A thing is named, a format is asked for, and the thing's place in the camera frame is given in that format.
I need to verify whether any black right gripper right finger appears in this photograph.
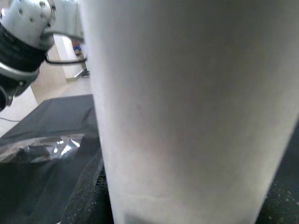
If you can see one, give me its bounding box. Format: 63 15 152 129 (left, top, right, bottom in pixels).
256 181 299 224

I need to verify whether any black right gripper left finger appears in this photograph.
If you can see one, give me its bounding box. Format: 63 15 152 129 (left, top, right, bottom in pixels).
62 149 115 224

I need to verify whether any white plastic table leg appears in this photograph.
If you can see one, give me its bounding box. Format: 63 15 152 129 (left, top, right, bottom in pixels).
79 0 299 224

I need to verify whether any clear tape piece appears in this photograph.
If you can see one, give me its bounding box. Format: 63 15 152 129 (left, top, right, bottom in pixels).
0 133 85 164

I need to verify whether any black tablecloth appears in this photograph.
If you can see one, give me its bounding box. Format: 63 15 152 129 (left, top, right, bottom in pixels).
0 94 299 224

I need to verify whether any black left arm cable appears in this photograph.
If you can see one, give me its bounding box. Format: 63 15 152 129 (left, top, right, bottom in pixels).
44 55 89 65

